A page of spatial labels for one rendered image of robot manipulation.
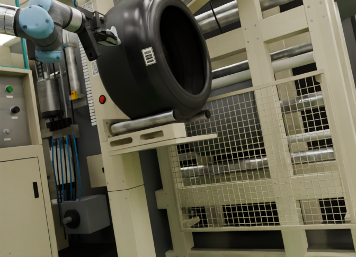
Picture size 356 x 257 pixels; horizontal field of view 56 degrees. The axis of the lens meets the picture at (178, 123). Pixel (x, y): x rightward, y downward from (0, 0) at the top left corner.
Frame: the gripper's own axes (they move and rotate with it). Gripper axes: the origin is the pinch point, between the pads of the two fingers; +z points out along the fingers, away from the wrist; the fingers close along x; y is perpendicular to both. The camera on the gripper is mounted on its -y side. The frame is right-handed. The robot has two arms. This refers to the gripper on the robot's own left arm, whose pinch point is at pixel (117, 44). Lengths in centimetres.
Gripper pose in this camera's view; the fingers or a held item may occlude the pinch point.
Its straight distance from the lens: 132.8
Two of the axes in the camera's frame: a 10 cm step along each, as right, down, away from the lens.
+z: 5.4, 0.8, 8.4
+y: -1.2, -9.8, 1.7
